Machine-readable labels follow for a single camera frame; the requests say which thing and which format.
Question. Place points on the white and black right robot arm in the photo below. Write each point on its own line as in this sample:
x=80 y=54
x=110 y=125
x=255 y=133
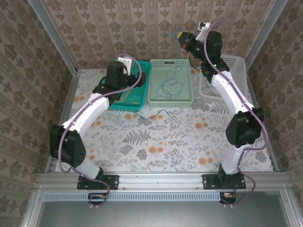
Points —
x=229 y=94

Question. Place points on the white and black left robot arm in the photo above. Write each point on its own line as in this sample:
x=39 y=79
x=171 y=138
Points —
x=90 y=113

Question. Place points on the white plastic mesh basket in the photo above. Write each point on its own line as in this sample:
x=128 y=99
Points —
x=239 y=63

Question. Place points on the teal plastic mesh basket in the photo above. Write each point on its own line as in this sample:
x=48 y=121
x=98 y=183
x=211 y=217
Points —
x=127 y=108

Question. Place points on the mint green plastic basket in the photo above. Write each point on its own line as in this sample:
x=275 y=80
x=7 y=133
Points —
x=187 y=78

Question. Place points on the floral table cloth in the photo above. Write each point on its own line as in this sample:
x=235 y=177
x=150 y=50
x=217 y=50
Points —
x=177 y=153

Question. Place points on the grey metal panel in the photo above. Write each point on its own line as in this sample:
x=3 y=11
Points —
x=165 y=215

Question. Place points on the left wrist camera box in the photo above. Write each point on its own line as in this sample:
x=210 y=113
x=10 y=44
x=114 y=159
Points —
x=125 y=63

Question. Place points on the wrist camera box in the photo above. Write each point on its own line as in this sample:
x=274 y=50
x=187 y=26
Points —
x=204 y=26
x=125 y=63

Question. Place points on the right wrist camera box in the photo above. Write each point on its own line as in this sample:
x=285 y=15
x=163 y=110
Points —
x=204 y=26

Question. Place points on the aluminium frame post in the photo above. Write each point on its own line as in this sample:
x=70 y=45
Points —
x=54 y=35
x=265 y=35

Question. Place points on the aluminium side rail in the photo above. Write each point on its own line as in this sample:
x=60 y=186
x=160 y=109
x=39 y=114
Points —
x=68 y=101
x=258 y=99

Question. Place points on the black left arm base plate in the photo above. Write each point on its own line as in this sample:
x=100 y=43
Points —
x=111 y=182

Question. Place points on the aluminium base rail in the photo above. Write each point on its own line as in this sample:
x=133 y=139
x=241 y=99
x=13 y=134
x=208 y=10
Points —
x=161 y=180

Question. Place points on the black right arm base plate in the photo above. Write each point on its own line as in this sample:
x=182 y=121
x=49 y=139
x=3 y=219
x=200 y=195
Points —
x=209 y=182

